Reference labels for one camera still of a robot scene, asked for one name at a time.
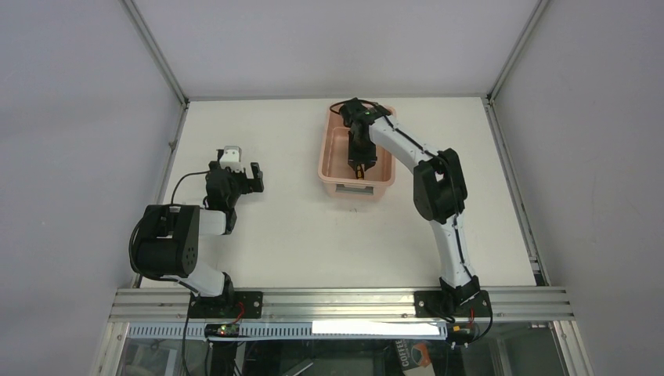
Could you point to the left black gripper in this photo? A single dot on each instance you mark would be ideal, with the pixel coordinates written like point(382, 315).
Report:
point(238, 180)

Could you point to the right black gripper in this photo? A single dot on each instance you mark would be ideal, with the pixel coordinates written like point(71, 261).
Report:
point(362, 157)

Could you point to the yellow black screwdriver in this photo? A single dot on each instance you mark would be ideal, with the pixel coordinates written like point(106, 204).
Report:
point(359, 172)

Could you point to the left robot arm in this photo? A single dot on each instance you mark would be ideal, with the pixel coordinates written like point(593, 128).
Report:
point(164, 244)

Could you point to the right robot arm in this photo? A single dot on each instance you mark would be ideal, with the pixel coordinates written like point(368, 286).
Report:
point(439, 191)

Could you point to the pink plastic bin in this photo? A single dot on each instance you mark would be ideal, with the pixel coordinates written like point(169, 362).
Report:
point(338, 177)

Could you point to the coffee box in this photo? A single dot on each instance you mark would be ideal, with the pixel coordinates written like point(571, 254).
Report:
point(412, 354)

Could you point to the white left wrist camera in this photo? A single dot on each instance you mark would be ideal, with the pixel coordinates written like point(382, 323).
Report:
point(232, 159)

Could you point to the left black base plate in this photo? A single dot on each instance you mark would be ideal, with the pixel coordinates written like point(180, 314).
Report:
point(243, 305)

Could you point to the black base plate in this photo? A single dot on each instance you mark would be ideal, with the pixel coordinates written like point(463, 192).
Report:
point(437, 304)
point(243, 305)

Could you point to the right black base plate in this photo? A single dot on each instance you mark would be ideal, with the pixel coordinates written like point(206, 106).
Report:
point(437, 304)

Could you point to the white slotted cable duct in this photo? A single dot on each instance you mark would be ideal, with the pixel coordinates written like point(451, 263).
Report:
point(317, 329)

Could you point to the aluminium mounting rail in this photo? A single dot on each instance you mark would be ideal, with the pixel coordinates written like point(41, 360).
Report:
point(510, 304)

